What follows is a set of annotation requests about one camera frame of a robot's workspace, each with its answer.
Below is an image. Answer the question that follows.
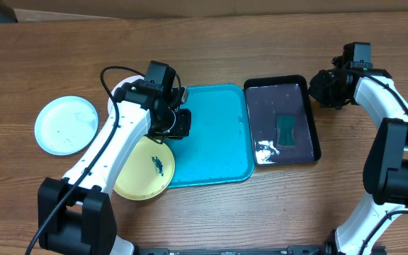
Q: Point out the green sponge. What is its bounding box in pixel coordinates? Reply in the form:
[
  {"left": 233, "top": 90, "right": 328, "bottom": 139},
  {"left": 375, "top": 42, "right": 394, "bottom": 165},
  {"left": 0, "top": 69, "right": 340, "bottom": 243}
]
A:
[{"left": 276, "top": 115, "right": 295, "bottom": 147}]

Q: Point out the teal plastic tray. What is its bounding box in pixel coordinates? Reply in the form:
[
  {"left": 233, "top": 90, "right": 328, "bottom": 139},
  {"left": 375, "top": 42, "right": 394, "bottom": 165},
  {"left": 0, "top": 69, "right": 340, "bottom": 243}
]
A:
[{"left": 166, "top": 84, "right": 254, "bottom": 188}]

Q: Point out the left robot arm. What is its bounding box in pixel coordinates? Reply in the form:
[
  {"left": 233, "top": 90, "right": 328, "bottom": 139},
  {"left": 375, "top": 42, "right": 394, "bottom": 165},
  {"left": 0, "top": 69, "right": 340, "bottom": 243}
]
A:
[{"left": 31, "top": 79, "right": 191, "bottom": 254}]

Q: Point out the white round plate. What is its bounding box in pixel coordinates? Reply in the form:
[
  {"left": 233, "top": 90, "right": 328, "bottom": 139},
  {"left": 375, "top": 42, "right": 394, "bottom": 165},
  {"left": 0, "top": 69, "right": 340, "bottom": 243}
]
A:
[{"left": 107, "top": 74, "right": 147, "bottom": 116}]

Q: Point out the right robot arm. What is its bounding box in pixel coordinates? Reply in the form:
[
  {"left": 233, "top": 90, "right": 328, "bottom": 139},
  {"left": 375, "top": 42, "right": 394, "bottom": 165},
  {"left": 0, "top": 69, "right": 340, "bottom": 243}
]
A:
[{"left": 308, "top": 69, "right": 408, "bottom": 254}]

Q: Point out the yellow round plate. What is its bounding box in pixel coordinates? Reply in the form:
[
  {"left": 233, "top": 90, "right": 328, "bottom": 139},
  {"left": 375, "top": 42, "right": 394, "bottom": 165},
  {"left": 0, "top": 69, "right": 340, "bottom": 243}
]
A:
[{"left": 113, "top": 137, "right": 175, "bottom": 200}]

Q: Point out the cardboard backdrop panel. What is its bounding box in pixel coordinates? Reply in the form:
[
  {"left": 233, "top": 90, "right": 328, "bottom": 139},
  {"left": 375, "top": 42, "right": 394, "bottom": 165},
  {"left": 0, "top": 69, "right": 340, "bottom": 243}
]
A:
[{"left": 6, "top": 0, "right": 408, "bottom": 18}]

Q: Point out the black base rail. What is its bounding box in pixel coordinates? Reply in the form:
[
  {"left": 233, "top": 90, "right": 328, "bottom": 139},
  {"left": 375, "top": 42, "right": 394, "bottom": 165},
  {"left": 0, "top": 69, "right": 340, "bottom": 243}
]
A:
[{"left": 134, "top": 244, "right": 341, "bottom": 255}]

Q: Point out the light blue round plate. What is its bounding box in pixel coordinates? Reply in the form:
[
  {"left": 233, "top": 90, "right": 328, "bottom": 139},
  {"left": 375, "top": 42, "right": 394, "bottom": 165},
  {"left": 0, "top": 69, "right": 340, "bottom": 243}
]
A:
[{"left": 34, "top": 96, "right": 98, "bottom": 156}]

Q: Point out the black water tray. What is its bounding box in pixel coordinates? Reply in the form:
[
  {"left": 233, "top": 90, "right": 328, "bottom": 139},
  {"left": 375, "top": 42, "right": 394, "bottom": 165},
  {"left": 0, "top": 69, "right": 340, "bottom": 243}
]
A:
[{"left": 244, "top": 75, "right": 322, "bottom": 166}]

